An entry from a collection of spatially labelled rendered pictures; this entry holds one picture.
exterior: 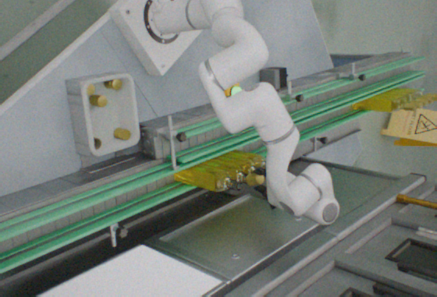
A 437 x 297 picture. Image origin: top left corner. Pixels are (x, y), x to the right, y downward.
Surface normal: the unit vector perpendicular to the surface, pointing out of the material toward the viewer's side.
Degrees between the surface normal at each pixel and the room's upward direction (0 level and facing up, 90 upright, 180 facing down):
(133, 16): 5
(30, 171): 0
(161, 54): 5
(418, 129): 75
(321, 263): 90
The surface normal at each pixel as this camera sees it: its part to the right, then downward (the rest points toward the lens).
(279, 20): 0.72, 0.14
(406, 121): -0.43, -0.28
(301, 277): -0.07, -0.96
